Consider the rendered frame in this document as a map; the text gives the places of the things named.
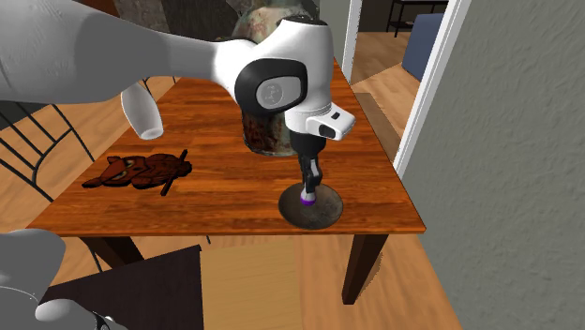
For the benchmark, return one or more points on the dark robot stand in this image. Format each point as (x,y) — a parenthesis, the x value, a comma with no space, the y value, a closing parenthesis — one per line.
(146,292)

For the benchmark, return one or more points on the blue sofa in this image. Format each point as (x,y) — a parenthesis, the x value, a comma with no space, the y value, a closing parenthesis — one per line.
(422,45)

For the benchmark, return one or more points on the white door frame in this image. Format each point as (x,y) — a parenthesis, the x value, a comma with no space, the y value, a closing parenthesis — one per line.
(422,100)

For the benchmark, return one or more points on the white slim vase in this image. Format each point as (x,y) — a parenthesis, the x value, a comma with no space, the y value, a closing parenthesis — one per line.
(142,114)

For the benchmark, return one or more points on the black side table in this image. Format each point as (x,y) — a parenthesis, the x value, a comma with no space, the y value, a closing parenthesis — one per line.
(397,13)

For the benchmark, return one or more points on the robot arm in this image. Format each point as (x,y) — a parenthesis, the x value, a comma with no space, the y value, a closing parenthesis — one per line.
(68,50)

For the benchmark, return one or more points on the rusty green large vase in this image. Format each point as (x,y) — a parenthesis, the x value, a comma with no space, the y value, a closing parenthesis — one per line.
(267,135)

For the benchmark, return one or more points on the dark round plate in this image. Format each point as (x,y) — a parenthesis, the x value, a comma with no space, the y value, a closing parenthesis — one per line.
(326,211)

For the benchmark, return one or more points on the brown wooden table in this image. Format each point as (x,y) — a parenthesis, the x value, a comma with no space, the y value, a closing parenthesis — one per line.
(219,192)

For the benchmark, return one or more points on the brown owl figure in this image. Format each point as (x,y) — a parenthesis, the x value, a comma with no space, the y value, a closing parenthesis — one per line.
(146,171)

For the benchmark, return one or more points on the purple and white small cylinder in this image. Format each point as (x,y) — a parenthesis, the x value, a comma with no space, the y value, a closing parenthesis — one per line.
(307,199)

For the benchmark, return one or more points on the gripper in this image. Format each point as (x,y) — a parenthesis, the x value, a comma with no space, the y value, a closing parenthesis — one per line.
(307,142)

